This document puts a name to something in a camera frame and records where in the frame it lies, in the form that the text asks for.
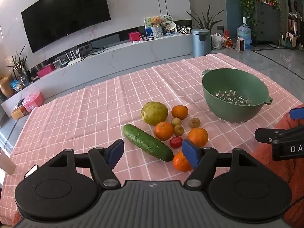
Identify thin-leaf potted plant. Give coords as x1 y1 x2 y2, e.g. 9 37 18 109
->
7 45 30 87

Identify gold ornament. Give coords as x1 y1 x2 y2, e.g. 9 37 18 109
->
0 75 15 98

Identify black flat television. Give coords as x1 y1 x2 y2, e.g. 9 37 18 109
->
21 0 111 54

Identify red cherry tomato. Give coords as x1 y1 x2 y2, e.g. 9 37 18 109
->
169 136 183 149

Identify white router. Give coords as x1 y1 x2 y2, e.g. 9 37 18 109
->
65 47 82 66

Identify green cucumber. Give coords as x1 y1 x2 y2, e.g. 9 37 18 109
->
123 124 174 162

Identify brown cardboard box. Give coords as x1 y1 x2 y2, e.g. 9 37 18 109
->
10 106 28 120

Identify long grey media console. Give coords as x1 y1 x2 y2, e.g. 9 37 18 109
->
1 32 193 118

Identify grey trash bin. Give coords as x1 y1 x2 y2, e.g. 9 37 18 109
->
191 28 211 58

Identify pink checked tablecloth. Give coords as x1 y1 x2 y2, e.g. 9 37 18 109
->
0 53 303 228

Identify dark grey cabinet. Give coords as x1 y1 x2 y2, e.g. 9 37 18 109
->
255 0 279 44

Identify magenta box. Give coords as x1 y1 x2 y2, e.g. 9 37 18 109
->
37 64 55 77

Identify pink storage boxes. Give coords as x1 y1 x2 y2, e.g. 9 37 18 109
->
22 93 44 112

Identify green colander bowl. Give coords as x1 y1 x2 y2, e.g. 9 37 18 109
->
201 68 273 123

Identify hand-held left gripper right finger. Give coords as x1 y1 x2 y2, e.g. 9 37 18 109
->
182 139 264 188

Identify red box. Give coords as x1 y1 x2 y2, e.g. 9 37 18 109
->
128 32 141 43

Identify printed picture board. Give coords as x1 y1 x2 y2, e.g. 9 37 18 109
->
144 14 174 37

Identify orange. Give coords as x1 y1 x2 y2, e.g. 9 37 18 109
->
154 122 174 141
173 151 193 172
171 105 189 120
188 127 209 148

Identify white plastic bag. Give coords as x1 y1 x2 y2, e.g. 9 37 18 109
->
211 33 224 50

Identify orange cloth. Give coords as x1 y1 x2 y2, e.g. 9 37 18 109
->
251 116 304 228

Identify large water bottle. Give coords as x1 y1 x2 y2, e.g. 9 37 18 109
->
237 17 252 50

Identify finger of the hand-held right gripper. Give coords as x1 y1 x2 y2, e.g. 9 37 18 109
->
290 108 304 120
255 123 304 144

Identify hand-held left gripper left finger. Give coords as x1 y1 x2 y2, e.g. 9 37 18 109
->
39 139 124 190

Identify red gift bag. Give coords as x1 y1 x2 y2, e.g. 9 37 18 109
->
223 30 233 49

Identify yellow-green pear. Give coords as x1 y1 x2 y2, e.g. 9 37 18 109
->
141 102 169 125

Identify trailing green plant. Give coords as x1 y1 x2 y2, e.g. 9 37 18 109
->
231 0 259 26

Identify long-leaf potted plant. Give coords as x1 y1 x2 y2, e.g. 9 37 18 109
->
185 4 225 30

